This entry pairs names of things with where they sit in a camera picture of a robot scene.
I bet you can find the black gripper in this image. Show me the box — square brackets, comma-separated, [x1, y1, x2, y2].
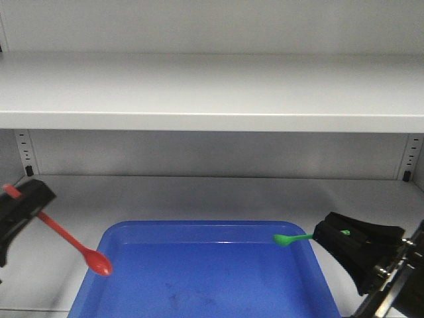
[313, 212, 423, 317]

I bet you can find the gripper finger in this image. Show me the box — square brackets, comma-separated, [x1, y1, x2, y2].
[1, 179, 56, 267]

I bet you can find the green plastic spoon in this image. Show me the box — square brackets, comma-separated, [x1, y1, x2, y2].
[273, 229, 351, 246]

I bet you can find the red plastic spoon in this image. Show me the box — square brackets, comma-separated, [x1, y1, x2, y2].
[3, 184, 113, 276]

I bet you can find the grey cabinet shelf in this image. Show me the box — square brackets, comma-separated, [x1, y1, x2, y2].
[1, 52, 423, 133]

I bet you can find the blue plastic tray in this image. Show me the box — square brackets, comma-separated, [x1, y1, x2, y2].
[69, 221, 340, 317]

